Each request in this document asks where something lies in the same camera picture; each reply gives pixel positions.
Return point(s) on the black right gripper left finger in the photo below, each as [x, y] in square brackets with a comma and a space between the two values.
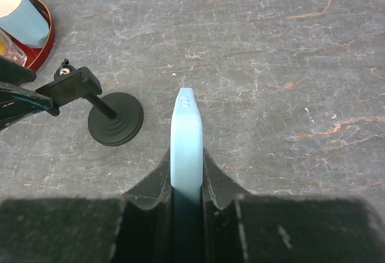
[132, 227]

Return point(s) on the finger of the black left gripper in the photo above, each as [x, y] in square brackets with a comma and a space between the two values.
[13, 73]
[18, 103]

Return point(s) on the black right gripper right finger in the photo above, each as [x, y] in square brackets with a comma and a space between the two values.
[243, 227]

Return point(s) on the phone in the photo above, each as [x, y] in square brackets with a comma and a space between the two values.
[186, 177]

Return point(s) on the black phone stand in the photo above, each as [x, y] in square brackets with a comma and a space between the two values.
[114, 119]

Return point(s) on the clear glass cup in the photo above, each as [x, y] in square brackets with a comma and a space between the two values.
[17, 55]

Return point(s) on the yellow cup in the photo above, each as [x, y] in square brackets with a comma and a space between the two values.
[5, 46]

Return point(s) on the round red tray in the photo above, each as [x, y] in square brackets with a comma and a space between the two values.
[37, 56]

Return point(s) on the light blue ceramic mug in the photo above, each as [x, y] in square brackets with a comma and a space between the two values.
[22, 21]

